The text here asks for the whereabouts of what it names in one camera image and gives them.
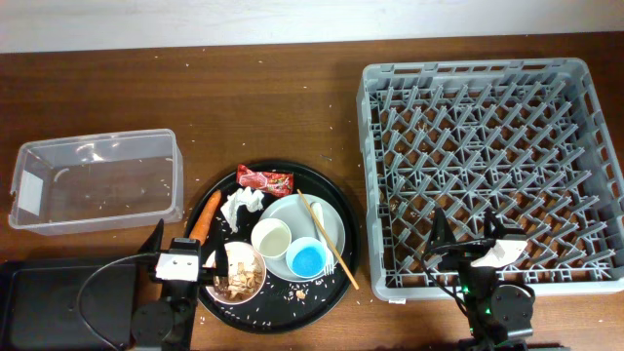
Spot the orange carrot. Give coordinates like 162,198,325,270
189,190,221,246

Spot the light blue cup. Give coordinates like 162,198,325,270
286,237,327,279

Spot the white bowl with food scraps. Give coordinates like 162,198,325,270
205,242,267,305

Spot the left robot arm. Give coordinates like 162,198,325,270
131,221,229,351

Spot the black rectangular bin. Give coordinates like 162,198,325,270
1,257,138,350

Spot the cream white cup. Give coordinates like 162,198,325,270
251,218,292,260

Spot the black round tray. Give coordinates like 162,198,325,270
198,160,361,334

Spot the white tissue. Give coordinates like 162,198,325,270
220,187,264,233

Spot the grey dishwasher rack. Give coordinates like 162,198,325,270
356,58,623,302

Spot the clear plastic bin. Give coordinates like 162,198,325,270
8,129,184,236

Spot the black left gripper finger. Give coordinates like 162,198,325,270
199,232,229,286
137,218,165,254

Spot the red snack wrapper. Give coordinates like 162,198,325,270
236,164,294,197

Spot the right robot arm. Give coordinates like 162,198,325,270
420,208,535,350

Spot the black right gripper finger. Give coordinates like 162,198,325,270
426,208,457,254
484,210,525,240

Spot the wooden chopstick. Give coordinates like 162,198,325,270
296,189,360,291

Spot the white plastic fork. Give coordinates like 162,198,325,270
311,202,334,276

